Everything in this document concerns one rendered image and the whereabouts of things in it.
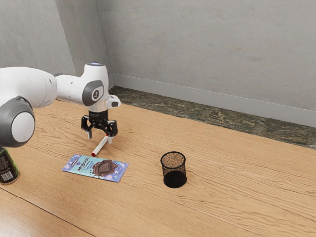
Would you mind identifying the dark green can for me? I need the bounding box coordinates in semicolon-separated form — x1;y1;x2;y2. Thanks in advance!
0;146;20;185

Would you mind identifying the black mesh pen holder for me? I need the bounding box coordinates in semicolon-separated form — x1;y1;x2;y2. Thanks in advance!
160;151;187;189

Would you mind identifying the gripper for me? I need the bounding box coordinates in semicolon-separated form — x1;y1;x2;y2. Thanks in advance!
81;109;118;145

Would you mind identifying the white marker with red cap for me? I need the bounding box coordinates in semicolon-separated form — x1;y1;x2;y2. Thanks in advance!
91;134;109;157

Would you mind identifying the light blue chocolate bar wrapper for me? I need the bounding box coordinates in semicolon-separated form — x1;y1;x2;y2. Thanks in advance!
61;153;129;184

